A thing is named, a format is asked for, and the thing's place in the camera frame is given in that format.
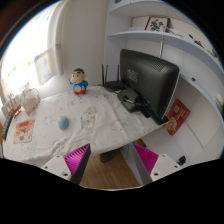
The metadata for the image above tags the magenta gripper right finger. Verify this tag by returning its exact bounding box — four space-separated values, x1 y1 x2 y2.
132 142 183 186

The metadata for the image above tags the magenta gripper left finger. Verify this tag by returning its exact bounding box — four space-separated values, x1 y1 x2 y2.
41 143 92 186

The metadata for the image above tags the light blue computer mouse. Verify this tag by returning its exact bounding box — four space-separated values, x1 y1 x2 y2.
58 116 69 130

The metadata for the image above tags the orange mouse pad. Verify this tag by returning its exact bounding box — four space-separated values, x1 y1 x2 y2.
13 119 35 144

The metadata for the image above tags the white patterned tablecloth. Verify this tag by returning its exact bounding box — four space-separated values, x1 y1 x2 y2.
3 86 160 165

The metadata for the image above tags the red booklet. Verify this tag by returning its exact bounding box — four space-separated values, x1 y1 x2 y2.
165 98 190 136

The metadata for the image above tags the white woven bag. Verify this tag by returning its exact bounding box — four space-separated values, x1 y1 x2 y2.
21 88 40 114

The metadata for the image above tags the black computer monitor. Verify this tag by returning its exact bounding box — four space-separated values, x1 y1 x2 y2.
120 49 179 125

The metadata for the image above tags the black wifi router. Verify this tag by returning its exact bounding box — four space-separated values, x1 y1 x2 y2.
102 66 126 91

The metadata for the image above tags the cartoon boy figurine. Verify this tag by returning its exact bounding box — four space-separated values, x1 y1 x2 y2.
68 68 88 95

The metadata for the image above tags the white curtain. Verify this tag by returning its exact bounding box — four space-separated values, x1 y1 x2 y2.
0 0 69 99

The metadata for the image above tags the framed calligraphy picture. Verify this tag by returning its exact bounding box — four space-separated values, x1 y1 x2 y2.
145 17 168 32

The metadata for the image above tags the white wall shelf unit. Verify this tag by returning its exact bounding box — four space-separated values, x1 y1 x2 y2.
104 0 224 165

